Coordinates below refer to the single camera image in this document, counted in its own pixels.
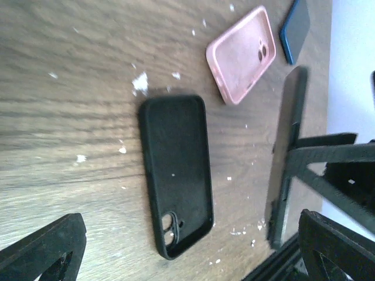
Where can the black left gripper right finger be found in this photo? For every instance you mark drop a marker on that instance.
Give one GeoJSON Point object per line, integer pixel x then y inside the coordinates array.
{"type": "Point", "coordinates": [333, 252]}

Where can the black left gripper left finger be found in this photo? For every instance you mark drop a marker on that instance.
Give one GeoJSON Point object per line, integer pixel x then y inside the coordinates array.
{"type": "Point", "coordinates": [54, 252]}

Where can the black smartphone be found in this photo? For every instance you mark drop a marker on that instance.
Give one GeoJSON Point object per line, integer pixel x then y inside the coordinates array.
{"type": "Point", "coordinates": [288, 128]}

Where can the pink phone case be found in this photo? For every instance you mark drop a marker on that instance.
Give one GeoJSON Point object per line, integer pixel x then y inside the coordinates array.
{"type": "Point", "coordinates": [241, 55]}

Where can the black phone case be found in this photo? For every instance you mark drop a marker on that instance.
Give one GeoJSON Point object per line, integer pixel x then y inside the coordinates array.
{"type": "Point", "coordinates": [175, 147]}

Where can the blue smartphone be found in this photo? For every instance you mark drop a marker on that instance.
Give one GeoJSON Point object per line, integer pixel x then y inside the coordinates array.
{"type": "Point", "coordinates": [294, 31]}

